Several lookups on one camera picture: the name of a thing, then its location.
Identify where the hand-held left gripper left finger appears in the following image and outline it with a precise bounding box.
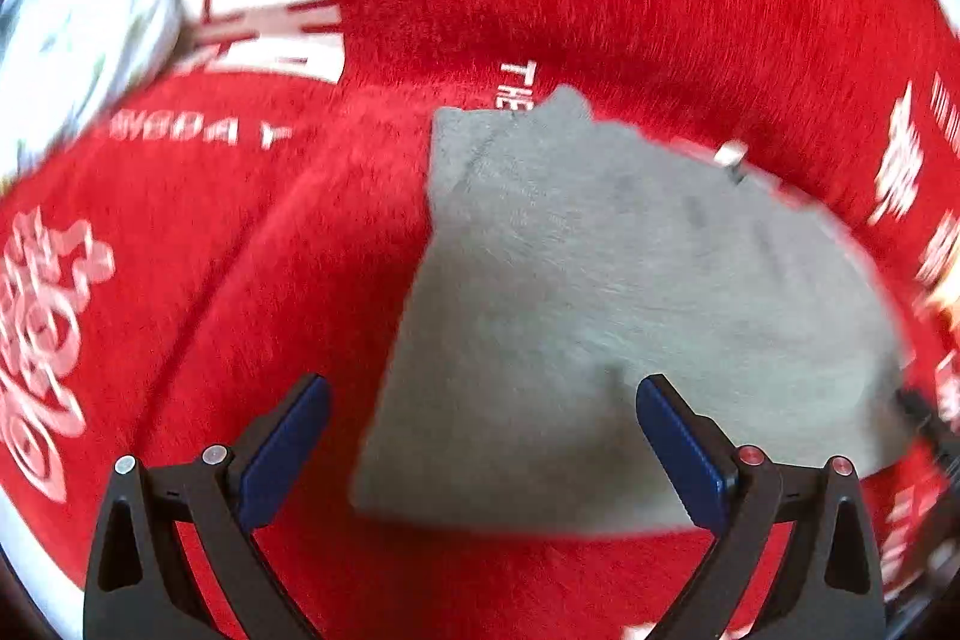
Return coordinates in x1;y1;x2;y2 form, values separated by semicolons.
82;374;332;640

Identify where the cream orange cloth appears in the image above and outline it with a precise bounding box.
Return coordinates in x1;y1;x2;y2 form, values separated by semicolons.
913;265;960;327

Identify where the grey knit sweater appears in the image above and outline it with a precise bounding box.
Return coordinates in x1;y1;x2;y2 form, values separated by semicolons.
351;83;913;540

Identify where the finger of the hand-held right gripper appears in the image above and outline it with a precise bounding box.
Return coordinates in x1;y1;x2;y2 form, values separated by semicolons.
894;385;960;485

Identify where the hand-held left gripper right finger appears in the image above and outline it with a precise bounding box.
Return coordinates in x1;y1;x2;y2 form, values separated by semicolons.
636;374;887;640

